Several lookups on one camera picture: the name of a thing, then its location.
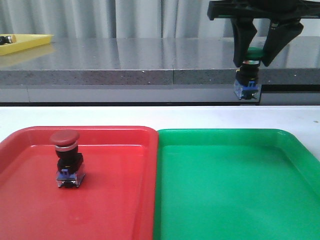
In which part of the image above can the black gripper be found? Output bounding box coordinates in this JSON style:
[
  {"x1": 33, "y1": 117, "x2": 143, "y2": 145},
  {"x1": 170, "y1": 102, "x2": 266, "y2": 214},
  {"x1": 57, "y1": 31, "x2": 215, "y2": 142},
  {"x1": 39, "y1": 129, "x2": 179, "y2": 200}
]
[{"x1": 207, "y1": 0, "x2": 320, "y2": 67}]

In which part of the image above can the grey curtain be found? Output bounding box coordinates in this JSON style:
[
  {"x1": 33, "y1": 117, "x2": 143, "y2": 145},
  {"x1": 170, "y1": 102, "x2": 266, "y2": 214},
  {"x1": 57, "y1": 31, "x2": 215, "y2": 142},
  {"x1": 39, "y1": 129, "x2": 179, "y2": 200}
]
[{"x1": 0, "y1": 0, "x2": 300, "y2": 40}]

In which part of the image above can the green mushroom push button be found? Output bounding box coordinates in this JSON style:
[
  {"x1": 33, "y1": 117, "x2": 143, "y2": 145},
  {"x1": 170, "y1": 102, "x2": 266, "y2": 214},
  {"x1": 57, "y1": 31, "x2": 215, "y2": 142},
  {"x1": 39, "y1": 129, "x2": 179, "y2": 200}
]
[{"x1": 234, "y1": 47, "x2": 264, "y2": 100}]

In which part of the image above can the red mushroom push button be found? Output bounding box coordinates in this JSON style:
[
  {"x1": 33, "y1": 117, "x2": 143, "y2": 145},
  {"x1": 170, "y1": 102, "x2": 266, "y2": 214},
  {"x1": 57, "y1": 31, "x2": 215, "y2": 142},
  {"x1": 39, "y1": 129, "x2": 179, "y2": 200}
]
[{"x1": 50, "y1": 129, "x2": 86, "y2": 188}]

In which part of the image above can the grey stone counter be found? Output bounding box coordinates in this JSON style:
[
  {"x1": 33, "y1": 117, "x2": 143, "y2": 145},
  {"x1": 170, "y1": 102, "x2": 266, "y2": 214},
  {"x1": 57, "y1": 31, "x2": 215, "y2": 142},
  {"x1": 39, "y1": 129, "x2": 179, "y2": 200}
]
[{"x1": 0, "y1": 36, "x2": 320, "y2": 106}]

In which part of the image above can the black metal part in tray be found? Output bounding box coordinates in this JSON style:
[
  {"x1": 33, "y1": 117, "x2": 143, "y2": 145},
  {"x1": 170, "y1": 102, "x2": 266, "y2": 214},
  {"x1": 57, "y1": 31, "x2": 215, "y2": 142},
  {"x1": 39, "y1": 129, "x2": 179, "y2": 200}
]
[{"x1": 0, "y1": 35, "x2": 14, "y2": 46}]

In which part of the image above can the red plastic tray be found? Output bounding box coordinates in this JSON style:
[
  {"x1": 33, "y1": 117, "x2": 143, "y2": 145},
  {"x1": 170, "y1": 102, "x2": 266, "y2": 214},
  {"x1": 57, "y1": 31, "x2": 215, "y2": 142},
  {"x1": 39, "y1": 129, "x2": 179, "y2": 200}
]
[{"x1": 0, "y1": 126, "x2": 158, "y2": 240}]

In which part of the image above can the yellow plastic tray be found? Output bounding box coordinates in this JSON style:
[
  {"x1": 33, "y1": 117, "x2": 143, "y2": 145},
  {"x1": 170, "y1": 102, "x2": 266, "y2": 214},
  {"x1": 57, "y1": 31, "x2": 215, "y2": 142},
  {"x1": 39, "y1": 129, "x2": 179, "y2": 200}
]
[{"x1": 0, "y1": 33, "x2": 56, "y2": 56}]

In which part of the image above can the green plastic tray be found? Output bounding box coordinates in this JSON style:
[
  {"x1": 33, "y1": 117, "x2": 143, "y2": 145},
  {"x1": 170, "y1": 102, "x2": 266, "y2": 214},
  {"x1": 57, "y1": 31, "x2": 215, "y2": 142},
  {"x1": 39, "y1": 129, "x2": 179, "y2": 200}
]
[{"x1": 153, "y1": 129, "x2": 320, "y2": 240}]

